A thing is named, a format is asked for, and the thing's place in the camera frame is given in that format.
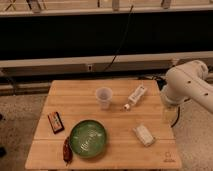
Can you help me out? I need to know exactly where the translucent white cup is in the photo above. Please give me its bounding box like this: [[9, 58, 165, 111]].
[[95, 87, 113, 110]]

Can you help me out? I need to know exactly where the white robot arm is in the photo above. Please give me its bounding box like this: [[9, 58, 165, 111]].
[[160, 60, 213, 125]]

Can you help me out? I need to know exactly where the white wrapped packet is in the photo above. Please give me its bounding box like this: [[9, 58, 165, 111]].
[[133, 124, 155, 147]]

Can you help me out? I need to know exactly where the white tube bottle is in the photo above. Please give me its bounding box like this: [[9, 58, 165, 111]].
[[124, 84, 147, 110]]

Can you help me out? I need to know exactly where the green glass bowl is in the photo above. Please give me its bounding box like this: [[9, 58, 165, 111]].
[[68, 120, 107, 158]]

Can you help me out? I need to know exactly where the wooden folding table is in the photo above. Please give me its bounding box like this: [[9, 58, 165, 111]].
[[25, 80, 182, 170]]

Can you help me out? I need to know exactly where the dark red snack wrapper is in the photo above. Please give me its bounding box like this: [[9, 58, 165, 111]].
[[63, 138, 73, 164]]

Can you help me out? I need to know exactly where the black orange small box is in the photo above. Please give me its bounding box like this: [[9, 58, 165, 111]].
[[48, 112, 64, 134]]

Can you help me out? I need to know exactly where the black hanging cable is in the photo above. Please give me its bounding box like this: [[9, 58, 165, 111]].
[[102, 4, 135, 72]]

